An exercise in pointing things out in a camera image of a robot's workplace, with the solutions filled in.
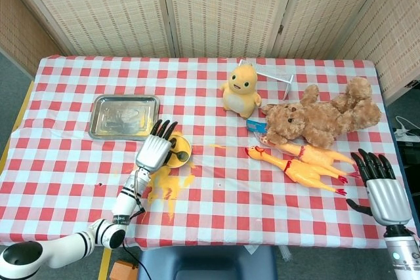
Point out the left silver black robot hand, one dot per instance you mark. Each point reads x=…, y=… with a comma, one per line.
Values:
x=154, y=152

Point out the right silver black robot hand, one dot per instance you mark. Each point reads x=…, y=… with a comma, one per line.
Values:
x=388, y=198

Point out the metal spoon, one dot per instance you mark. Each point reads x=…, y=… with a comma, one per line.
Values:
x=181, y=155

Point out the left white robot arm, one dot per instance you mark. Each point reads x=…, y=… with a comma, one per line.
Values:
x=124, y=203

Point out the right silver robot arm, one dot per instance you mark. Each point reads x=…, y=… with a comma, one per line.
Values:
x=405, y=253

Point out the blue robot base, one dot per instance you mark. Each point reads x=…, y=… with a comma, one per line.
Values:
x=206, y=263

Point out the off-white bowl yellow powder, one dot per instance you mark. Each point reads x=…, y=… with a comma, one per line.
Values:
x=183, y=144

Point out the metal tray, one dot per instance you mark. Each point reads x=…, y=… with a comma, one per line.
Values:
x=121, y=117

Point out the spilled yellow liquid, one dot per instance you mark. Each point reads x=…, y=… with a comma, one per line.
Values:
x=167, y=183

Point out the black box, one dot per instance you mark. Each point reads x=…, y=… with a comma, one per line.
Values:
x=410, y=155

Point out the yellow rubber chicken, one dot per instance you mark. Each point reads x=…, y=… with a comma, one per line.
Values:
x=321, y=157
x=302, y=172

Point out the red white checkered tablecloth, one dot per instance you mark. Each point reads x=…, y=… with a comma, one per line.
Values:
x=229, y=201

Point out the yellow plush dinosaur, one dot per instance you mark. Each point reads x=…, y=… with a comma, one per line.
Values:
x=239, y=96

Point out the brown teddy bear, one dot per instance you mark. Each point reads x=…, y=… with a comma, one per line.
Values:
x=321, y=119

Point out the blue plastic package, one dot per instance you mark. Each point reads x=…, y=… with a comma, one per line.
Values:
x=256, y=125

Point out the orange box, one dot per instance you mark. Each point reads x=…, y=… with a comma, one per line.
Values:
x=123, y=270

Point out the woven folding screen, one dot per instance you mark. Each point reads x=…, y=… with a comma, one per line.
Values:
x=115, y=8

